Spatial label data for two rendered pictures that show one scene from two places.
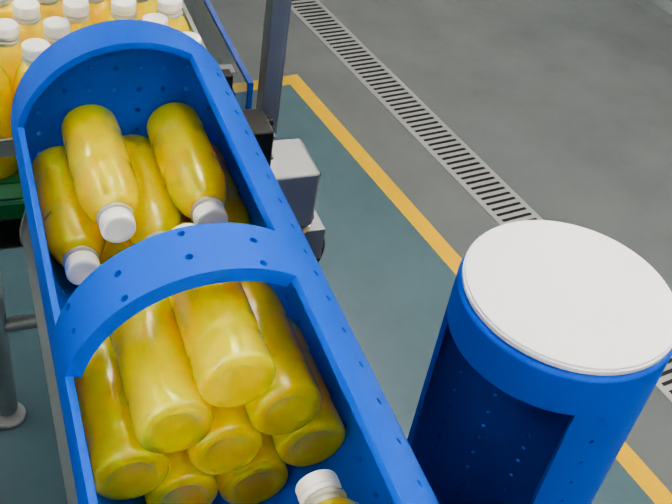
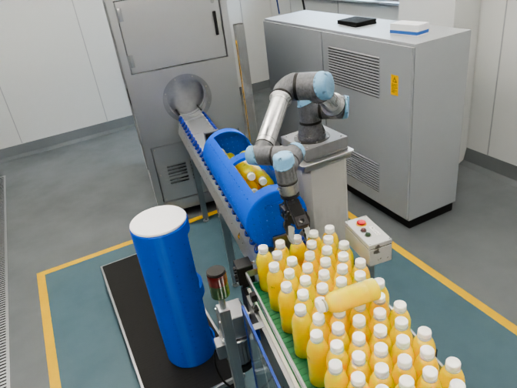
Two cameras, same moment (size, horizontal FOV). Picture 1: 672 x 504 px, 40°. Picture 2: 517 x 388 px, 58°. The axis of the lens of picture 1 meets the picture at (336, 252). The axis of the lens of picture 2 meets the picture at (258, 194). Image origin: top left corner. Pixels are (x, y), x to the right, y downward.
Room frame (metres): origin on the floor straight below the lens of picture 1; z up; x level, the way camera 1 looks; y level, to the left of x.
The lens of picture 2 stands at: (2.71, 0.60, 2.17)
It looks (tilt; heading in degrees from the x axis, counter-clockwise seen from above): 29 degrees down; 192
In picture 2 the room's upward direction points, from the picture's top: 8 degrees counter-clockwise
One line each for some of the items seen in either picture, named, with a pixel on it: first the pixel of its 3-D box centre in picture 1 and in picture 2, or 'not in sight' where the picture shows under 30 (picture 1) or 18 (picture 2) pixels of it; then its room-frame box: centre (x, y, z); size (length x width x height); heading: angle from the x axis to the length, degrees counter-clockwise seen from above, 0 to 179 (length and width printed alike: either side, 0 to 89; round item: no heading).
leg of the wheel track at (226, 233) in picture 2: not in sight; (229, 249); (0.16, -0.20, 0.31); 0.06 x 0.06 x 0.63; 27
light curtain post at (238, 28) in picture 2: not in sight; (254, 144); (-0.42, -0.05, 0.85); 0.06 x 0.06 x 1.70; 27
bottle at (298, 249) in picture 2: not in sight; (298, 259); (1.16, 0.40, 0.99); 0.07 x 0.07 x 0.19
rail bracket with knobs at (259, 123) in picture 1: (241, 148); (245, 272); (1.19, 0.17, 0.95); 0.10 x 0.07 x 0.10; 117
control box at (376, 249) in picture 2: not in sight; (367, 239); (1.11, 0.68, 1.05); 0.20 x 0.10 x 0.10; 27
